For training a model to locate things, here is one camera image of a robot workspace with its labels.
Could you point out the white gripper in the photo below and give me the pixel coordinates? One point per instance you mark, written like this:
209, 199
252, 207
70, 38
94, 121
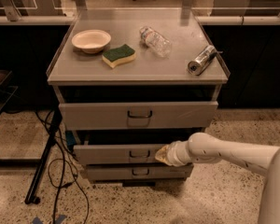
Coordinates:
174, 154

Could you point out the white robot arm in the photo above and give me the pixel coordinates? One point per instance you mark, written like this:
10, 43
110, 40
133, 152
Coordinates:
260, 159

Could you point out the grey top drawer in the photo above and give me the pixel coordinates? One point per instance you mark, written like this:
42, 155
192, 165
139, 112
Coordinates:
153, 115

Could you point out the grey bottom drawer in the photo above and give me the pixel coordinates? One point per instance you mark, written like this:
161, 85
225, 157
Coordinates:
120, 172

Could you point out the grey drawer cabinet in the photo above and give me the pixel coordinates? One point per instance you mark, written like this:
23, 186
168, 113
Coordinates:
81, 78

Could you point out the silver metal can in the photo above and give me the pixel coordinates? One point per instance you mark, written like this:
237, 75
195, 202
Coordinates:
204, 58

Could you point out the clear plastic water bottle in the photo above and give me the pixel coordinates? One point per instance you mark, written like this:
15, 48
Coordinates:
155, 41

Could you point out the green and yellow sponge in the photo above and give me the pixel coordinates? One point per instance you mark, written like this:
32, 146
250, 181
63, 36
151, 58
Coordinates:
120, 55

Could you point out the black table leg stand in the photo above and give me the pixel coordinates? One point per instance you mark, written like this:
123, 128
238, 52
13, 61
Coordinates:
40, 168

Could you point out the black side table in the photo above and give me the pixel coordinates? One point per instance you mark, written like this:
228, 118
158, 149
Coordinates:
6, 93

